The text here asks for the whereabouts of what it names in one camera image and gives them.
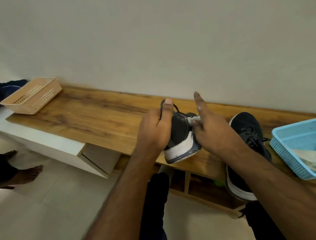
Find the person's left hand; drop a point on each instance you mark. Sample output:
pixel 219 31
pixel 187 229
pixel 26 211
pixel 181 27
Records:
pixel 153 133

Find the person's right hand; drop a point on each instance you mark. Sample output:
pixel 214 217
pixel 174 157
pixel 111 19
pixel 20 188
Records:
pixel 217 136

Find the white wipe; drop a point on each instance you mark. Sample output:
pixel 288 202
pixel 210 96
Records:
pixel 193 120

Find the used wipe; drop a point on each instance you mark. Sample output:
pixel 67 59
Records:
pixel 306 158

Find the person's left forearm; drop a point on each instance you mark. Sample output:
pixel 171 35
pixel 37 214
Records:
pixel 123 200

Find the person's right forearm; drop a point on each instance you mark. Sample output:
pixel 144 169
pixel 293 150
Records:
pixel 279 192

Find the person's grey sock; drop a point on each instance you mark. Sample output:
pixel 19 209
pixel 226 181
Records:
pixel 165 169

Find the green ball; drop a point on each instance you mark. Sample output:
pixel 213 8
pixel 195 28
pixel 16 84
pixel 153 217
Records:
pixel 219 183

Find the wooden table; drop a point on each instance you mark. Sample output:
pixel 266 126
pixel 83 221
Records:
pixel 98 118

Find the blue plastic basket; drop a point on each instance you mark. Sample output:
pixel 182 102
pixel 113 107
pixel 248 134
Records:
pixel 288 136

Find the white drawer unit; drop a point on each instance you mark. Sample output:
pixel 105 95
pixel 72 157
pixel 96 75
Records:
pixel 49 143

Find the beige perforated basket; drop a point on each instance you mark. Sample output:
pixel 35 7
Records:
pixel 39 99

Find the dark blue cloth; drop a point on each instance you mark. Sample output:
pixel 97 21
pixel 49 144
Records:
pixel 10 87

